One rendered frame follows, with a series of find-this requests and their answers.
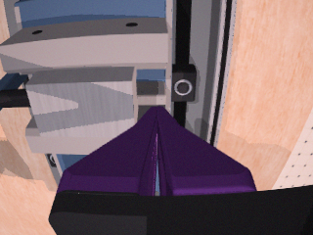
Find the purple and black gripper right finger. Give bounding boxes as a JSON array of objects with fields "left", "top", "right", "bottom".
[{"left": 157, "top": 106, "right": 257, "bottom": 196}]

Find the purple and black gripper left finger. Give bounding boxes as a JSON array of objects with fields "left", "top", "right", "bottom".
[{"left": 56, "top": 107, "right": 157, "bottom": 196}]

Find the grey metal block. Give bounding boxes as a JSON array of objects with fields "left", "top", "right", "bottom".
[{"left": 25, "top": 67, "right": 138, "bottom": 137}]

